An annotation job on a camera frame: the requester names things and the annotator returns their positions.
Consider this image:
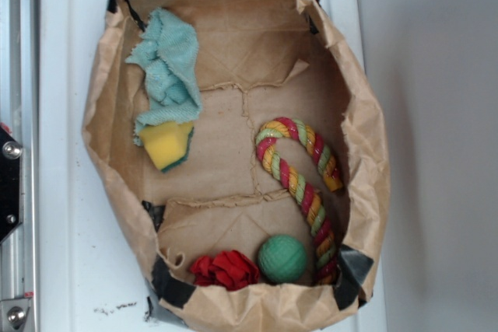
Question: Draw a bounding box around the multicolour twisted rope toy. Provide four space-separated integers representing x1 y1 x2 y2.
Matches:
255 117 343 285

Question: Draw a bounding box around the white plastic tray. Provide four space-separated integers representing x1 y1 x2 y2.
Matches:
37 0 384 332

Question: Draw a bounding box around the green rubber ball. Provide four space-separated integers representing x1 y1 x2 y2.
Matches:
258 235 307 284

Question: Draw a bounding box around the light blue terry cloth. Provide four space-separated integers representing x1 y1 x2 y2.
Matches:
125 8 202 146

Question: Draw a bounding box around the yellow and green sponge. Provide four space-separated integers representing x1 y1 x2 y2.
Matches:
139 121 194 172

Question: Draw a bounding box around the crumpled red cloth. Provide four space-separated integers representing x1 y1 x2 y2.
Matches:
190 250 260 291

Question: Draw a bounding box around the brown paper bag liner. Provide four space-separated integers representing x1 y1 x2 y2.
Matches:
82 0 390 331

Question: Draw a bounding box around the aluminium frame rail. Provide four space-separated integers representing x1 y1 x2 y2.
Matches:
1 0 40 331

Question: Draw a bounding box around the black metal bracket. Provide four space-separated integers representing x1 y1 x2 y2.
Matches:
0 122 23 243

